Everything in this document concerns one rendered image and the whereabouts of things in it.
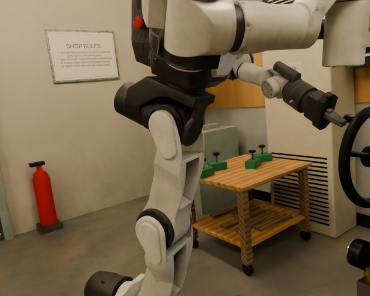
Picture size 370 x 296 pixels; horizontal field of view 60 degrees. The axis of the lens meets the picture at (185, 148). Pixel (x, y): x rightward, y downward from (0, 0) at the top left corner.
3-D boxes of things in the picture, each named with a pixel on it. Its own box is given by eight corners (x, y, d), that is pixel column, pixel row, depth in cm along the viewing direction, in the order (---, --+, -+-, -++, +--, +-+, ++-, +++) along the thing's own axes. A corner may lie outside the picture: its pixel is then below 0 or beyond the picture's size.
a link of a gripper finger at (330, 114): (340, 125, 91) (323, 114, 95) (348, 122, 92) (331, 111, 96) (341, 121, 89) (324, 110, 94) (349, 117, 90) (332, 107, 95)
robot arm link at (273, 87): (282, 112, 104) (259, 96, 112) (307, 101, 107) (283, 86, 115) (286, 82, 96) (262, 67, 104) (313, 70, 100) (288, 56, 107)
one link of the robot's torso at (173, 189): (130, 244, 107) (140, 106, 94) (160, 224, 122) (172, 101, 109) (168, 263, 100) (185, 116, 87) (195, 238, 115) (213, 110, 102)
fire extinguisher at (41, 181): (57, 222, 298) (46, 158, 288) (63, 228, 282) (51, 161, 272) (36, 228, 287) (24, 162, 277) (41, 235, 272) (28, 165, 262)
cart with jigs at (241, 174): (249, 218, 260) (244, 140, 249) (315, 239, 214) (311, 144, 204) (185, 248, 221) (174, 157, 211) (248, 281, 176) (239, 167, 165)
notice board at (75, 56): (119, 78, 323) (113, 31, 315) (120, 78, 322) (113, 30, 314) (53, 83, 287) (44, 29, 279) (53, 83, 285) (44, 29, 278)
